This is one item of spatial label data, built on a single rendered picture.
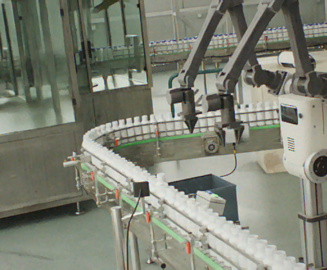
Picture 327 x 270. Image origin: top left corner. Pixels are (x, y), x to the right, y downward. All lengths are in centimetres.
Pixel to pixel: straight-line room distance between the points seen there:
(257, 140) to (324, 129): 196
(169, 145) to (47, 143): 184
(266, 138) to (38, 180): 243
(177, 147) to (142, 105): 381
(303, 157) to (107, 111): 568
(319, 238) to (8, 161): 378
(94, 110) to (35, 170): 222
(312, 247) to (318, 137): 53
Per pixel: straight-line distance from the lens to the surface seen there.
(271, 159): 751
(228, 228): 259
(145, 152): 498
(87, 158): 428
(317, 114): 313
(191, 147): 502
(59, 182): 664
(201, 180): 408
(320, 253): 337
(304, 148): 315
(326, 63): 749
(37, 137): 652
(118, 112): 869
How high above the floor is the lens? 202
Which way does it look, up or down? 12 degrees down
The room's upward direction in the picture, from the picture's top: 6 degrees counter-clockwise
